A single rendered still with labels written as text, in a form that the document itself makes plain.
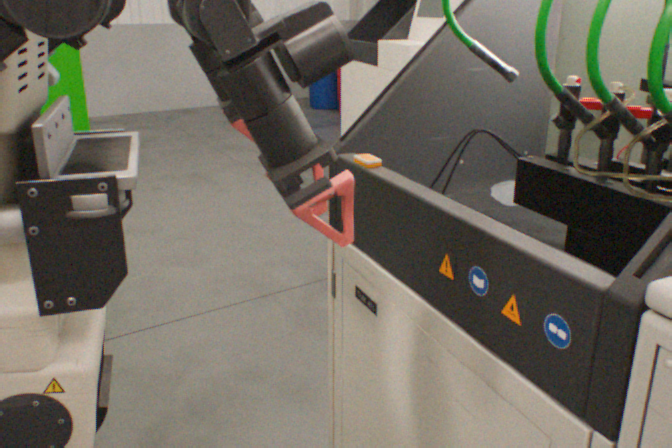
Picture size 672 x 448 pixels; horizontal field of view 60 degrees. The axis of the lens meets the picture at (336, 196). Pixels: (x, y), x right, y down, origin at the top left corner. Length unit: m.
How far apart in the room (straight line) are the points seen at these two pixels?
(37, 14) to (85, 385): 0.47
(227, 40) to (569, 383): 0.51
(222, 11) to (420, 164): 0.76
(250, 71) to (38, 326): 0.41
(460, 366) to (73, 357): 0.52
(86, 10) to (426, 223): 0.55
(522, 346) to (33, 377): 0.59
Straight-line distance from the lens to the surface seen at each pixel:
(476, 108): 1.28
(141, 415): 2.04
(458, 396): 0.92
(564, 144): 1.00
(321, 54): 0.57
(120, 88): 7.22
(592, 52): 0.77
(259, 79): 0.56
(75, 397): 0.83
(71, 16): 0.53
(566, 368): 0.72
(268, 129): 0.57
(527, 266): 0.72
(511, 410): 0.82
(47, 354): 0.81
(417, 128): 1.20
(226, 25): 0.54
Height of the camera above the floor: 1.22
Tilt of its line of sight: 18 degrees down
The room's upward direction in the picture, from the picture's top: straight up
